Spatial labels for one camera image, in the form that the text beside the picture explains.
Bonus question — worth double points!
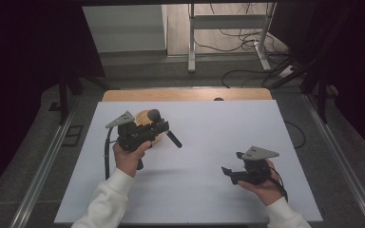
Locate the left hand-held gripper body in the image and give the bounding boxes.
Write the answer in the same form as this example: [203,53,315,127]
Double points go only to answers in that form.
[105,109,160,171]

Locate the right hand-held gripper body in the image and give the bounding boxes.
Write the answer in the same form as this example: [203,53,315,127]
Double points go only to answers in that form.
[231,145,280,186]

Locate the black makeup brush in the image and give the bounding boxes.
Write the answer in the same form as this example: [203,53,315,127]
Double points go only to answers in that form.
[146,108,183,149]

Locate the small wooden cup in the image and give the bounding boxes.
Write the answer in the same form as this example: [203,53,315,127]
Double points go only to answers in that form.
[134,108,165,147]

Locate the person's right hand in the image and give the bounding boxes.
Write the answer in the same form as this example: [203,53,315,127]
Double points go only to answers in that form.
[237,159,285,207]

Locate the person's left hand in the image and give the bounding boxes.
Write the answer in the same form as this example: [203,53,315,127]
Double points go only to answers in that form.
[111,140,153,179]

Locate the white table mat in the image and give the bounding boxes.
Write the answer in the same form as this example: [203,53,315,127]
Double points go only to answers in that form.
[53,100,324,225]

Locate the wooden table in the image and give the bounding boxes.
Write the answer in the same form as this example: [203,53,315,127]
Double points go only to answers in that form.
[102,87,274,103]

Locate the black metal stand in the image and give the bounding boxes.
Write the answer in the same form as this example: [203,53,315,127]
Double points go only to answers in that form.
[48,60,120,126]
[267,6,355,125]

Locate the white power strip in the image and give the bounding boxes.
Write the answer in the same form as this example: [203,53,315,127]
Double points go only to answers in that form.
[278,65,297,79]

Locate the white cabinet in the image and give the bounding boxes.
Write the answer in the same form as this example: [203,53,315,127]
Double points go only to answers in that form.
[82,4,168,54]

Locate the dark curtain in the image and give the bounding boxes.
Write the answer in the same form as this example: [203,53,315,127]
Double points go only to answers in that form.
[270,0,365,164]
[0,0,106,203]

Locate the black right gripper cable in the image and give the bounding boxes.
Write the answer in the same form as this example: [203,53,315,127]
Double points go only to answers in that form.
[267,164,290,204]

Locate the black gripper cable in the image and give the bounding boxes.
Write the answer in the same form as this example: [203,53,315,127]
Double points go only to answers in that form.
[104,126,121,181]
[267,164,290,204]

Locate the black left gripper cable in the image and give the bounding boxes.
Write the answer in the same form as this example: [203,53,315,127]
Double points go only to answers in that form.
[104,126,121,181]

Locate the thin black floor cable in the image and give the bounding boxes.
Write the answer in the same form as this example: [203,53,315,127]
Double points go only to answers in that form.
[283,120,307,150]

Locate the black floor bracket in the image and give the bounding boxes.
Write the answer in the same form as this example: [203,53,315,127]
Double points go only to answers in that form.
[61,124,85,148]

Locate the aluminium rail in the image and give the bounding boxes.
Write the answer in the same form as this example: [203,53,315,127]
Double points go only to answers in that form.
[9,104,77,228]
[301,93,365,228]

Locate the tangle of black floor cables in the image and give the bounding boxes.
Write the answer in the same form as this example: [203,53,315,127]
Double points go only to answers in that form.
[188,3,302,89]

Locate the white metal desk frame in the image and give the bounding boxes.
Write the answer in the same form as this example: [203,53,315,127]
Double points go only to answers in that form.
[187,2,278,74]

